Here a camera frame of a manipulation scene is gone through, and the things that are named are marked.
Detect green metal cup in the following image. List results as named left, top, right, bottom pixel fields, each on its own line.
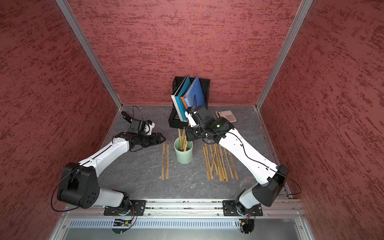
left=174, top=138, right=194, bottom=164

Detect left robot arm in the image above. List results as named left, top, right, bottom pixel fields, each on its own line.
left=54, top=119, right=166, bottom=216

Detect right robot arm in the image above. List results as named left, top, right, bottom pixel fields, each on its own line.
left=186, top=116, right=289, bottom=216

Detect straw bundle in cup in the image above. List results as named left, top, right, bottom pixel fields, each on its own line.
left=178, top=129, right=188, bottom=152

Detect pink calculator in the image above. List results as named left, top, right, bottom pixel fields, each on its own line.
left=216, top=110, right=237, bottom=123

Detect blue folder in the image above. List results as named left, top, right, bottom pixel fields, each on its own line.
left=182, top=77, right=208, bottom=109

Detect orange book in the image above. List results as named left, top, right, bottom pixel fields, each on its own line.
left=181, top=96, right=189, bottom=111

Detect black stapler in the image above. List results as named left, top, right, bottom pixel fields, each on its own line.
left=121, top=111, right=133, bottom=123

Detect teal book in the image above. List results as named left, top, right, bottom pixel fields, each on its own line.
left=175, top=75, right=191, bottom=122

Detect white book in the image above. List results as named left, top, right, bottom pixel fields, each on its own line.
left=171, top=77, right=184, bottom=116

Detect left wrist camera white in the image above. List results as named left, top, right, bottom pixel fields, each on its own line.
left=143, top=120, right=156, bottom=136

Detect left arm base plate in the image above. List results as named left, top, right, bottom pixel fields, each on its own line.
left=104, top=200, right=147, bottom=217

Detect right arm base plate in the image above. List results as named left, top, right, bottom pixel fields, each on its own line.
left=222, top=200, right=263, bottom=217

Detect aluminium front rail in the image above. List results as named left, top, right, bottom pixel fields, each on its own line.
left=62, top=197, right=307, bottom=219

